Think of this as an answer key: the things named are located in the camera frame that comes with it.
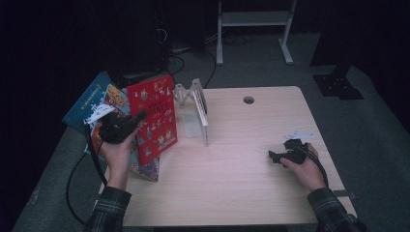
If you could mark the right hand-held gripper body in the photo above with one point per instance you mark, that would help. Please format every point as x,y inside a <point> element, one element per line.
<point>295,154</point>

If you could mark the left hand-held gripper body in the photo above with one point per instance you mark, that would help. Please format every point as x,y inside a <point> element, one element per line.
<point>116,129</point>

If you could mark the red picture book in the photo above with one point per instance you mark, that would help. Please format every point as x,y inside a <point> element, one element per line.
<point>156,119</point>

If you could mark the blue monster picture book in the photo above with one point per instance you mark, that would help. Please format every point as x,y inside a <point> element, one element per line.
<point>83,103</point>

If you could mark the colourful animal faces picture book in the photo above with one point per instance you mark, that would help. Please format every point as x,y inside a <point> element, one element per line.
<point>146,169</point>

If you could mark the white expandable metal book rack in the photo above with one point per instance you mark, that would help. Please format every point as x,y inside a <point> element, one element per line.
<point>190,124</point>

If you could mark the person's right hand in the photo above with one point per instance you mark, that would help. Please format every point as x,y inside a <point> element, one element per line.
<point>309,174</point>

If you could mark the person's left hand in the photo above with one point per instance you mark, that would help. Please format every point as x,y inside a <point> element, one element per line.
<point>119,159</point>

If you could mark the dark equipment tower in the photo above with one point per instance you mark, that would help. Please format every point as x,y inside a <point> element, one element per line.
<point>135,38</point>

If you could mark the black stand base plate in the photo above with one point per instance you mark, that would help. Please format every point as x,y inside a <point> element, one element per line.
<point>335,86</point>
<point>117,80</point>

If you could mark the white metal stand frame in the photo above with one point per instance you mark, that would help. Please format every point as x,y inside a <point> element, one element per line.
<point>254,18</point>

